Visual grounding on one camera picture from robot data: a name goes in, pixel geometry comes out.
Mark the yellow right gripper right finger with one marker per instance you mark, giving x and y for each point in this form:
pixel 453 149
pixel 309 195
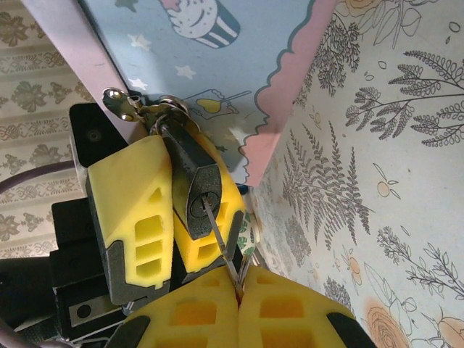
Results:
pixel 301 319

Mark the green leaf tape roll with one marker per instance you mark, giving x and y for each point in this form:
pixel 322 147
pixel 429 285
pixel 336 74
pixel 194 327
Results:
pixel 249 235

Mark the silver key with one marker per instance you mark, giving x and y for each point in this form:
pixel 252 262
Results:
pixel 217 232

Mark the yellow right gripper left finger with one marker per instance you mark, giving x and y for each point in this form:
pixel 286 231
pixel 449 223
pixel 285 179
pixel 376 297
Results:
pixel 181 319

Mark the silver box hasp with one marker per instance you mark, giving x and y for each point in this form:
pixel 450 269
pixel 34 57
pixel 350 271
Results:
pixel 123 105

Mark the dark grey padlock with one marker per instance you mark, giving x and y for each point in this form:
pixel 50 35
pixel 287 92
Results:
pixel 185 163

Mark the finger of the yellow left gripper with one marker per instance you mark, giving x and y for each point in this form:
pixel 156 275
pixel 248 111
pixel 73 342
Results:
pixel 127 195
pixel 232 203

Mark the blue and pink cartoon box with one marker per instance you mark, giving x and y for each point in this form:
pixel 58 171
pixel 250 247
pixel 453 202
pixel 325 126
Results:
pixel 235 90

